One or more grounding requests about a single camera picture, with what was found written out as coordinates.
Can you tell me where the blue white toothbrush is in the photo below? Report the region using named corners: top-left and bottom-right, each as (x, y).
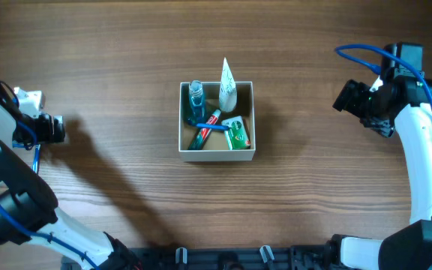
top-left (32, 144), bottom-right (41, 174)

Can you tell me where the green Dettol soap bar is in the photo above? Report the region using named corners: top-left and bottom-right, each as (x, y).
top-left (222, 116), bottom-right (251, 150)

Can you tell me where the white lotion tube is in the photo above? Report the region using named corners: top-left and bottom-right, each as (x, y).
top-left (219, 58), bottom-right (237, 113)

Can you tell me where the blue mouthwash bottle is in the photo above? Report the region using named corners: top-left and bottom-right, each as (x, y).
top-left (189, 80), bottom-right (206, 124)

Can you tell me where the teal toothpaste tube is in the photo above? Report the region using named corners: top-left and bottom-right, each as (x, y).
top-left (188, 109), bottom-right (221, 150)

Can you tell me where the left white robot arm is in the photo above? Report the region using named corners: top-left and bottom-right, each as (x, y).
top-left (0, 80), bottom-right (143, 269)

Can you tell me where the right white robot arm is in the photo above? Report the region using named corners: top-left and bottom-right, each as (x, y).
top-left (331, 76), bottom-right (432, 269)

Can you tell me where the white cardboard box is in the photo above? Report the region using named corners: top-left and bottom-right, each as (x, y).
top-left (178, 81), bottom-right (256, 162)

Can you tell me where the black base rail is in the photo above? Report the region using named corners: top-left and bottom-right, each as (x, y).
top-left (60, 243), bottom-right (352, 270)

